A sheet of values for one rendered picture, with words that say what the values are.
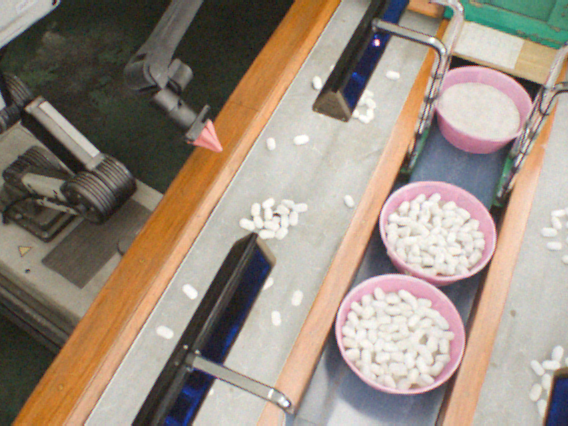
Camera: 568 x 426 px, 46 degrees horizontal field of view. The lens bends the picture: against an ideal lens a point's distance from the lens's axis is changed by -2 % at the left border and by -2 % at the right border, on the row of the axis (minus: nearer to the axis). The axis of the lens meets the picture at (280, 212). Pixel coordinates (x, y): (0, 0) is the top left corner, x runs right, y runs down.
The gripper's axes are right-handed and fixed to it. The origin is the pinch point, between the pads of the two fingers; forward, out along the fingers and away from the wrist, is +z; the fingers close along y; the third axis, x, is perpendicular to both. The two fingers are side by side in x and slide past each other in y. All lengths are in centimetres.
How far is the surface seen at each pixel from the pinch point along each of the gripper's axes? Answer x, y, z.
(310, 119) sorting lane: -3.2, 23.9, 16.2
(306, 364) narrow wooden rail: -23, -39, 31
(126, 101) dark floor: 114, 64, -4
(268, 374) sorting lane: -17, -44, 28
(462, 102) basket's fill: -25, 48, 44
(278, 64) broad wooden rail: 4.8, 36.7, 4.0
